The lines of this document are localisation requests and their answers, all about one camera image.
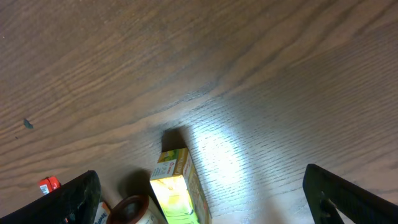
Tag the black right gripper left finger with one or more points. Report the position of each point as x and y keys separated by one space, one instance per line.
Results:
x=74 y=202

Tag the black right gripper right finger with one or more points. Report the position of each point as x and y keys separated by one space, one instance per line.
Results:
x=328 y=195

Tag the green lid white jar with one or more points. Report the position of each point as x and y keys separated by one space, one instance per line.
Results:
x=137 y=209

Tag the green tea carton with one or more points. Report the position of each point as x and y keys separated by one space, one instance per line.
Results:
x=178 y=190

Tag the small orange box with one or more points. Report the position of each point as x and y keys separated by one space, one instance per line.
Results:
x=102 y=213

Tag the red sachet stick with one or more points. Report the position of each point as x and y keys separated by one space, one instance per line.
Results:
x=49 y=184

